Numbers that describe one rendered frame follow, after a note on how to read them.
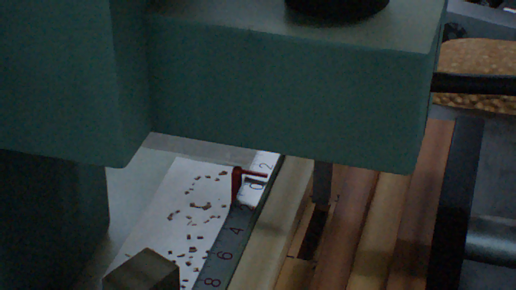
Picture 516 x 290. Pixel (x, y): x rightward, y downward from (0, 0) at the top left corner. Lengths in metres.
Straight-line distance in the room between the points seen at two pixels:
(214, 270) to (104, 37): 0.13
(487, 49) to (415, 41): 0.30
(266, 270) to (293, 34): 0.12
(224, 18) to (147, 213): 0.33
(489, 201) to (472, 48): 0.15
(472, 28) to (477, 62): 0.41
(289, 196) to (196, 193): 0.25
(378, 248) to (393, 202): 0.04
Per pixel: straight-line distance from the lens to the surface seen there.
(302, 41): 0.44
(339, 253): 0.49
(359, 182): 0.54
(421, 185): 0.55
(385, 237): 0.52
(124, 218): 0.76
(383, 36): 0.45
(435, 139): 0.59
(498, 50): 0.74
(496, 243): 0.51
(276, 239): 0.51
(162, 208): 0.77
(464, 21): 1.14
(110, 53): 0.44
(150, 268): 0.66
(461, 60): 0.73
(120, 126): 0.46
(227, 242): 0.49
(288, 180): 0.55
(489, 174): 0.66
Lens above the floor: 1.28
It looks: 35 degrees down
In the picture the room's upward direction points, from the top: 1 degrees clockwise
